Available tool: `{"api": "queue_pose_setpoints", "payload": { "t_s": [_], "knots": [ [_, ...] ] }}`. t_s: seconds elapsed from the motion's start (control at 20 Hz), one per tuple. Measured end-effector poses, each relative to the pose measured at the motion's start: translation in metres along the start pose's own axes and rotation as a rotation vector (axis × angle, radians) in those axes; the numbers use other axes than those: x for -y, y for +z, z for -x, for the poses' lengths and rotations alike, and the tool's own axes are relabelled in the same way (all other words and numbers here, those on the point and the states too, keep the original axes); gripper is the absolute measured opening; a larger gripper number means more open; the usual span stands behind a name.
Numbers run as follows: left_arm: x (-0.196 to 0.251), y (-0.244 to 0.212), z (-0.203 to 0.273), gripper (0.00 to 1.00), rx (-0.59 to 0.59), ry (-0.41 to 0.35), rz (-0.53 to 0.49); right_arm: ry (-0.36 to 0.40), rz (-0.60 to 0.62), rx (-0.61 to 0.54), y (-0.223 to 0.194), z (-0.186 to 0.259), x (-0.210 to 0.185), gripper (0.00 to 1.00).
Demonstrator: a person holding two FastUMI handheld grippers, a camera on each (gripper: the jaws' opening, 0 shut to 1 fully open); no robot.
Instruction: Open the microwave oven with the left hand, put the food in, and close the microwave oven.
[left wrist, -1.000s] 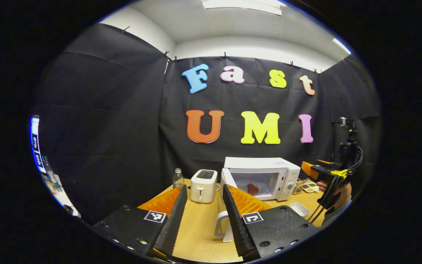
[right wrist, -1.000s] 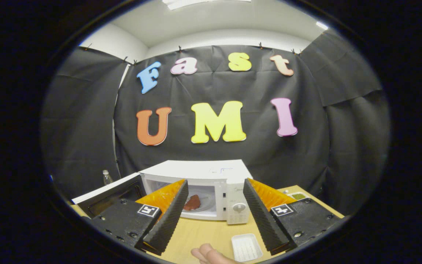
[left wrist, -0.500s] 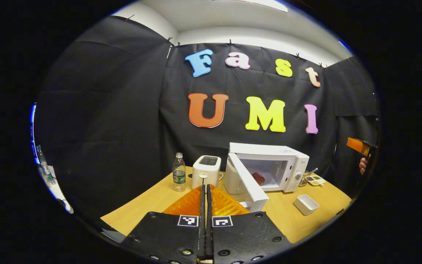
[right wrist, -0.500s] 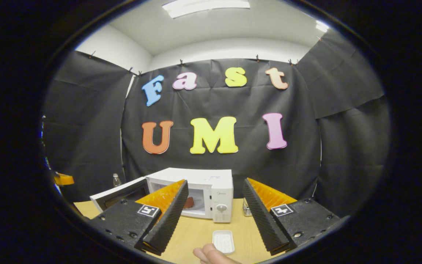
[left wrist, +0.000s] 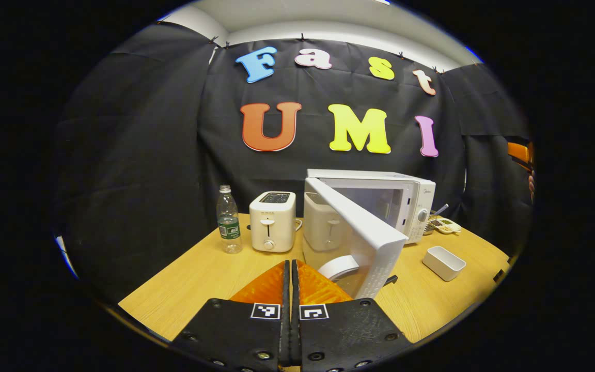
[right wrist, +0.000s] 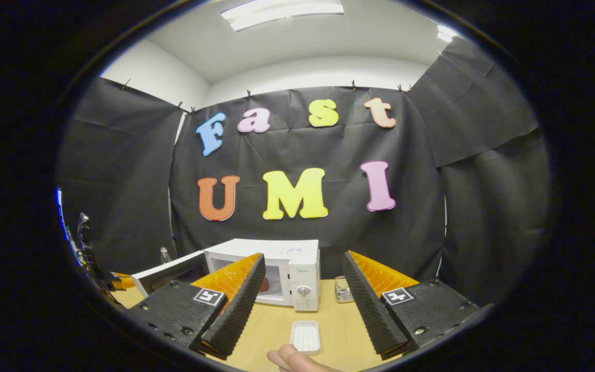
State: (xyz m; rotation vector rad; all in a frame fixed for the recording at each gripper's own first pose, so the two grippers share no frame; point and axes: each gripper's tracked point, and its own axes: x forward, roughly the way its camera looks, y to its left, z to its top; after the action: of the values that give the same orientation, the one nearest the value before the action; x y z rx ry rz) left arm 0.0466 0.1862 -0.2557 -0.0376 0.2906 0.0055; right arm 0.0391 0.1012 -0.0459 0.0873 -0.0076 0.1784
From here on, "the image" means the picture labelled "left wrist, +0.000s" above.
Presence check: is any white divided dish with beans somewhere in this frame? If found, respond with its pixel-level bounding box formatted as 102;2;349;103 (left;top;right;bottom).
429;217;462;236

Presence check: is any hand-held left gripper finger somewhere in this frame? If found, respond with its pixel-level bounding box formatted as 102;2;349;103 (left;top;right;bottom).
292;259;415;372
171;259;292;372

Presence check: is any white microwave oven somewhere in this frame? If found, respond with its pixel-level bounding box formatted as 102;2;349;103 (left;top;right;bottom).
303;168;437;301

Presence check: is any black backdrop cloth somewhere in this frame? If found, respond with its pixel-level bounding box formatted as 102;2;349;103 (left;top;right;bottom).
55;21;533;305

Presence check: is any white toaster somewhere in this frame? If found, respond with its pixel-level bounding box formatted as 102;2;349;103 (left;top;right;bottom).
249;191;298;254

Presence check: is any white rectangular dish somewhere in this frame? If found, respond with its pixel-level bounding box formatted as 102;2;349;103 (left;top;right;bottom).
422;246;467;282

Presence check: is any clear plastic water bottle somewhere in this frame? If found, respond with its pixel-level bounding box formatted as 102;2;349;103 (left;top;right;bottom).
216;185;243;254

